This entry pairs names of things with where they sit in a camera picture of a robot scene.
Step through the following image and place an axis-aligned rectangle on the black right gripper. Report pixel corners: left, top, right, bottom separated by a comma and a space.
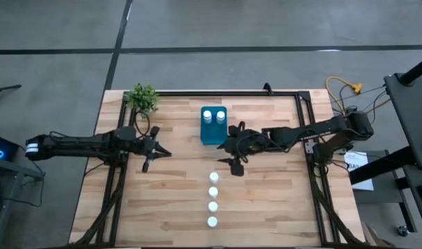
216, 120, 268, 177

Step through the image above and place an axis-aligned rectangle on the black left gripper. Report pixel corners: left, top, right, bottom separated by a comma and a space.
137, 126, 173, 174

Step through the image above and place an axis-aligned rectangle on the blue plastic basket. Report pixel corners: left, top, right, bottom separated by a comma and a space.
199, 106, 228, 145

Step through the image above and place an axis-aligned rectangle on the small green artificial plant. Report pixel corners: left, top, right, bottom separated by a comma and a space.
127, 82, 160, 117

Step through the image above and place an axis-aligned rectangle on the white paper sheet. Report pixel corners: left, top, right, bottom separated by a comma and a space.
344, 151, 375, 192

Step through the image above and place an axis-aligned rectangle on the grey metal shelf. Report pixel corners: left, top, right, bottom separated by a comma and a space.
0, 155, 46, 249

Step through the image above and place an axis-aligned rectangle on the black computer with blue light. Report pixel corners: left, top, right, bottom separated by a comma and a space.
0, 133, 21, 163

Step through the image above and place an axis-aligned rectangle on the black tripod leg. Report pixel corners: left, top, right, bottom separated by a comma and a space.
0, 84, 23, 98

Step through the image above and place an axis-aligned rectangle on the black cart top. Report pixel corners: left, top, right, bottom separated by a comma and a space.
383, 72, 422, 169

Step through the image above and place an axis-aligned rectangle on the black round pole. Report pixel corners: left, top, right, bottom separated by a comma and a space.
398, 53, 422, 86

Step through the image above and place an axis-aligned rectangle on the black aluminium table frame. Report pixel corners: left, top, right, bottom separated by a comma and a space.
68, 90, 366, 248

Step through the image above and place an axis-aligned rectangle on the yellow extension cable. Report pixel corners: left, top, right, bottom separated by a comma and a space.
325, 75, 363, 117

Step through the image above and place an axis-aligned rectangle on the black cart base frame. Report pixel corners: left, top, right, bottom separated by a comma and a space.
349, 147, 419, 233

